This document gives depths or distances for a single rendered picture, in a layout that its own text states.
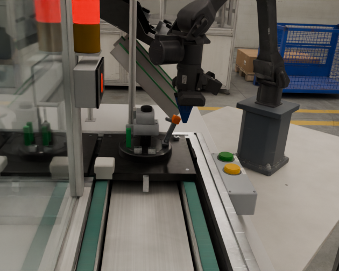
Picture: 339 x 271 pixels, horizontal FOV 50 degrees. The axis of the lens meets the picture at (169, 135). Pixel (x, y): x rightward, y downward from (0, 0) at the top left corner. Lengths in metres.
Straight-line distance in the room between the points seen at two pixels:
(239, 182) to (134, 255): 0.31
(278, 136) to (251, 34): 8.83
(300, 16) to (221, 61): 5.41
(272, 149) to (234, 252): 0.54
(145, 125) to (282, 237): 0.42
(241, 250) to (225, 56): 4.57
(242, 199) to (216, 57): 4.35
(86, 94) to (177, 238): 0.33
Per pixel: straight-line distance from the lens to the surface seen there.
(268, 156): 1.14
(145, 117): 0.90
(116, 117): 1.52
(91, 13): 0.66
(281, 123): 1.12
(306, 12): 10.37
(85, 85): 0.64
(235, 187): 0.85
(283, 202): 1.03
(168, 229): 0.76
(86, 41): 0.66
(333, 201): 1.10
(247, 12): 9.82
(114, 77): 5.07
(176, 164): 0.90
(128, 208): 0.82
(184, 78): 0.87
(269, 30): 1.05
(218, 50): 5.10
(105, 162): 0.86
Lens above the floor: 1.38
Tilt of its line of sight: 22 degrees down
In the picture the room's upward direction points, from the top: 3 degrees clockwise
